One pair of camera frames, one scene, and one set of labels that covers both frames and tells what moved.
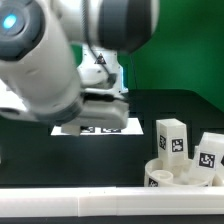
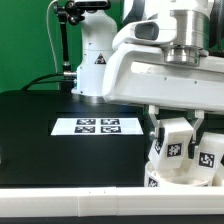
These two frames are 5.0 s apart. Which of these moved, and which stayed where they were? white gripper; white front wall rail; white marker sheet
Moved: white gripper
Stayed: white marker sheet; white front wall rail
